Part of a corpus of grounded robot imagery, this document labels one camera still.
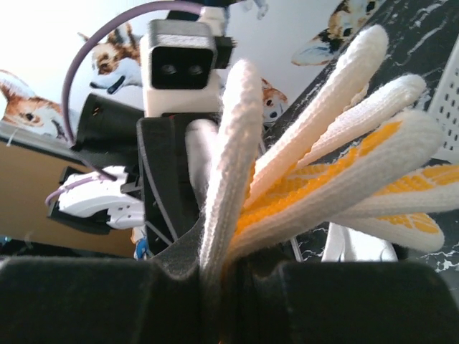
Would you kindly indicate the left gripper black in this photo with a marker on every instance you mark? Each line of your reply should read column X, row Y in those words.
column 170, row 205

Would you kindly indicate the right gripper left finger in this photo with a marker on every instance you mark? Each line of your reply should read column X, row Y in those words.
column 102, row 300

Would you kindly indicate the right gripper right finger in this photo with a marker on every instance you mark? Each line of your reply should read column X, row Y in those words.
column 280, row 300

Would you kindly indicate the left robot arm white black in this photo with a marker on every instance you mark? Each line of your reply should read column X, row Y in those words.
column 140, row 174

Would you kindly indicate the white plastic storage basket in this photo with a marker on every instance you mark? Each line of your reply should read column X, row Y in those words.
column 444, row 107

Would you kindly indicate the blue dotted knit glove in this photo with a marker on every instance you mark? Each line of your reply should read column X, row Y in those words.
column 139, row 239

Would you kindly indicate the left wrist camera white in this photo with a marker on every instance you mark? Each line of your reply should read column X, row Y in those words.
column 179, row 66

